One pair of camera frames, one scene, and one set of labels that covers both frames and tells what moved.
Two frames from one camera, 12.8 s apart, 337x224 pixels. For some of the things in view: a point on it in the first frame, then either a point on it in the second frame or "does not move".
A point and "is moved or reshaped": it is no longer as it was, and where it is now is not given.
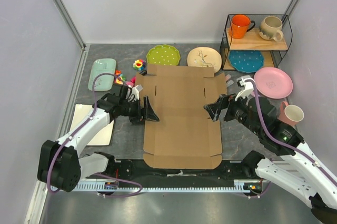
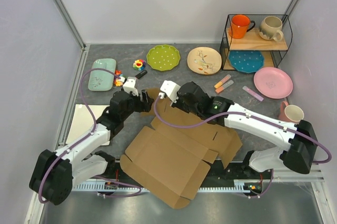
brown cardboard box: x=186 y=137 is moved or reshaped
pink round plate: x=273 y=83 does not move
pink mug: x=292 y=114 does not move
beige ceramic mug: x=270 y=29 does not move
